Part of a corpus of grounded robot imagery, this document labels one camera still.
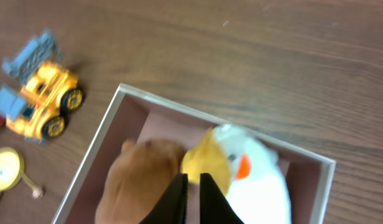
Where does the brown plush toy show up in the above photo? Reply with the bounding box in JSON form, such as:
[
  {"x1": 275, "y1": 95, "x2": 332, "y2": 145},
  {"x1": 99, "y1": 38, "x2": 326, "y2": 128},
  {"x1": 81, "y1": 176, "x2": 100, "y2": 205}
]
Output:
[{"x1": 95, "y1": 139, "x2": 187, "y2": 223}]

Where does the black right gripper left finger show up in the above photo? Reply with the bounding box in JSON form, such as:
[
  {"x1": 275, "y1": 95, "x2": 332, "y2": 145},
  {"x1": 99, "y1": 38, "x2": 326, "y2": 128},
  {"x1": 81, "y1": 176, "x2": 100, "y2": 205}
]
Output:
[{"x1": 141, "y1": 174, "x2": 188, "y2": 224}]

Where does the white box with pink interior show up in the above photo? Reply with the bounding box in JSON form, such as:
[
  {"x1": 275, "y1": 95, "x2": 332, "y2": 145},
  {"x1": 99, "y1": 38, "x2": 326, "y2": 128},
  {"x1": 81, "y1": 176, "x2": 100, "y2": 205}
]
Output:
[{"x1": 52, "y1": 83, "x2": 336, "y2": 223}]

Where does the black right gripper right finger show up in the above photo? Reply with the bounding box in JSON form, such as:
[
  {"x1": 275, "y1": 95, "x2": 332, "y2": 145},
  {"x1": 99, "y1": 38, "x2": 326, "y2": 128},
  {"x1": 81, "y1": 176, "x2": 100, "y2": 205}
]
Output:
[{"x1": 200, "y1": 173, "x2": 243, "y2": 224}]

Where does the yellow wooden rattle drum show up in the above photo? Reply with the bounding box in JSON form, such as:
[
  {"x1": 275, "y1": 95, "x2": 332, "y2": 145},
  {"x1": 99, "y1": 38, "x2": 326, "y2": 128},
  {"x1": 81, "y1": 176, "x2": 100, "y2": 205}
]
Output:
[{"x1": 0, "y1": 147, "x2": 44, "y2": 199}]

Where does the white and yellow duck plush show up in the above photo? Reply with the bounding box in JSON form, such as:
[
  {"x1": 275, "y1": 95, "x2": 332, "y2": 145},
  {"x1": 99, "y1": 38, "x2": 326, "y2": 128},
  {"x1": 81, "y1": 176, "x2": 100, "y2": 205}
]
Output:
[{"x1": 181, "y1": 124, "x2": 292, "y2": 224}]

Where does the yellow toy construction truck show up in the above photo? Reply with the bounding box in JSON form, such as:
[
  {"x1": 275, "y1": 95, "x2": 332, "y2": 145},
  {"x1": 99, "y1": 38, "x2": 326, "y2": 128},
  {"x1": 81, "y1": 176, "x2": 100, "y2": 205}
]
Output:
[{"x1": 0, "y1": 30, "x2": 84, "y2": 143}]

